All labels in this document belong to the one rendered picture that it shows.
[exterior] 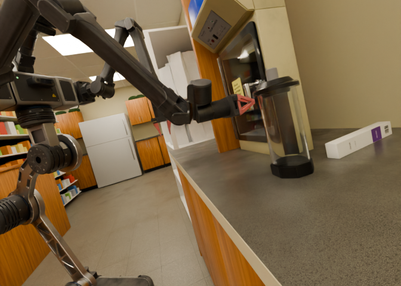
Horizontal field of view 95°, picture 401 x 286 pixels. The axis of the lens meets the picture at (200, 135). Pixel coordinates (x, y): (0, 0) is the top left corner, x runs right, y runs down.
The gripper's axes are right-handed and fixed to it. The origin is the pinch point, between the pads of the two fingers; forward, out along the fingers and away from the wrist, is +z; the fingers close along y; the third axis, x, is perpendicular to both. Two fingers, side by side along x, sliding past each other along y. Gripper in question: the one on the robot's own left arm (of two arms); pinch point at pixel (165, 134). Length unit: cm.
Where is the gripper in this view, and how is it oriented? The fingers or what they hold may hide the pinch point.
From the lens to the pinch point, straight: 96.4
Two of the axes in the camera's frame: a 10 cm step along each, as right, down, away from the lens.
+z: 2.5, 9.6, 0.8
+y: 9.3, -2.6, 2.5
